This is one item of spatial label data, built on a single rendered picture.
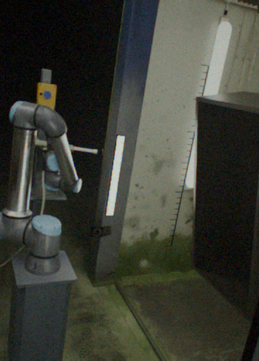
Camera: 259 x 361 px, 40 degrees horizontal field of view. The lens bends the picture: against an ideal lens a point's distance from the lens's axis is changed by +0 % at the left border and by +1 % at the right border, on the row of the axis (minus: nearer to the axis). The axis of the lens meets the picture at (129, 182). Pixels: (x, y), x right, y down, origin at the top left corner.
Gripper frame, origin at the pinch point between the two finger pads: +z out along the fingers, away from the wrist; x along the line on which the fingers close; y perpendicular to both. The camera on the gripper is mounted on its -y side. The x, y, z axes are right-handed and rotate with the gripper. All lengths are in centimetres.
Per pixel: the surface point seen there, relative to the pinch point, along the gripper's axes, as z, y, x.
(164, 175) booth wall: -3, 17, 91
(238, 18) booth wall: -4, -104, 131
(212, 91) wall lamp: -11, -51, 116
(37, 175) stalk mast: 11.5, 23.0, -4.8
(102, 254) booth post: -3, 83, 47
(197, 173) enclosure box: -54, 1, 89
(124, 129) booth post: -7, -18, 53
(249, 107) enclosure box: -103, -45, 82
